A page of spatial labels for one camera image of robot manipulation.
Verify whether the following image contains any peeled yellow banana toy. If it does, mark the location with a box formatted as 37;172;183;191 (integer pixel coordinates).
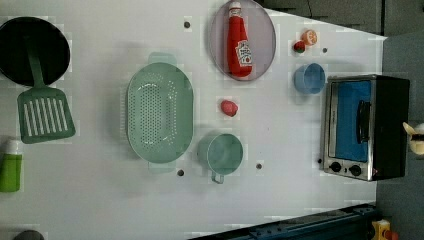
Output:
403;122;424;155

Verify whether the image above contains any pink peach toy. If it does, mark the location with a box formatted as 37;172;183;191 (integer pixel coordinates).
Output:
220;100;238;117

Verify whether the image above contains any green oval colander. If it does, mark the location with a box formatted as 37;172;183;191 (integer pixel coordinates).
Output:
127;52;194;174

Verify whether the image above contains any red ketchup bottle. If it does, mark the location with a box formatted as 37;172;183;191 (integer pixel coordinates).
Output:
227;1;253;77

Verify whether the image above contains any grey oval plate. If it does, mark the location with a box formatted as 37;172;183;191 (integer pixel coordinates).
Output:
208;0;276;81

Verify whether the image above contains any blue bowl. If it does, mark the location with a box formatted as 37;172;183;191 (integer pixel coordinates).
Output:
293;63;326;94

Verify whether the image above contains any red strawberry toy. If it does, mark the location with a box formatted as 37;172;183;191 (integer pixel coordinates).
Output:
293;40;306;53

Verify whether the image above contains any orange slice toy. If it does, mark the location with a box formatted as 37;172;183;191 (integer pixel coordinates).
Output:
301;29;318;46

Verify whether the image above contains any green slotted spatula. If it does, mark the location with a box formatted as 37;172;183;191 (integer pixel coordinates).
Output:
17;36;76;144

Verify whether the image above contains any black frying pan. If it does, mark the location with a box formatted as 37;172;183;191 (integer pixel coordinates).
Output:
0;17;71;87

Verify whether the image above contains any yellow red emergency button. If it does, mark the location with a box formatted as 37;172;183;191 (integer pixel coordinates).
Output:
372;219;399;240

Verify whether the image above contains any green bottle white cap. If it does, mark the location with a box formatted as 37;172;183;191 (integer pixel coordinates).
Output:
0;139;23;192

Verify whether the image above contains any black cylinder object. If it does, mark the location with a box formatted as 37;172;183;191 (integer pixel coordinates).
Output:
13;230;45;240

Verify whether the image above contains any green cup with handle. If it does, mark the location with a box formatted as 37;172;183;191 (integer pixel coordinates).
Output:
197;133;244;184

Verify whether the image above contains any blue metal frame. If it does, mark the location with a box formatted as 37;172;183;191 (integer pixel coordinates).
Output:
191;204;380;240

